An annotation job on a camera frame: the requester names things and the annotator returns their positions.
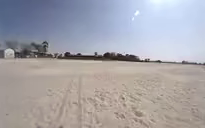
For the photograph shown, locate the low dark building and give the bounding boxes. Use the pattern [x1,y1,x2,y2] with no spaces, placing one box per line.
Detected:
[15,49,54,59]

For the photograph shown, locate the white building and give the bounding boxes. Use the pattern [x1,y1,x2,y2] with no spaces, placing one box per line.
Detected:
[0,47,16,60]

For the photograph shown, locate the trees behind buildings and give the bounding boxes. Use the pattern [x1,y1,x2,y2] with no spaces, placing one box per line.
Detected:
[0,39,50,56]

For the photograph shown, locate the row of distant trees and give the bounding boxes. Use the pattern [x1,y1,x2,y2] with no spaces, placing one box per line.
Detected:
[53,51,205,66]

